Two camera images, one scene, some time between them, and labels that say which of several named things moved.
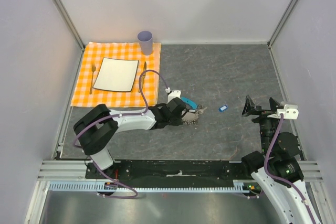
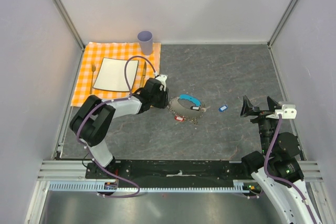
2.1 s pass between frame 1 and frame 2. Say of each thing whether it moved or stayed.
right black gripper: stayed
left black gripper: moved
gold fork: stayed
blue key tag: stayed
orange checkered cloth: stayed
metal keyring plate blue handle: moved
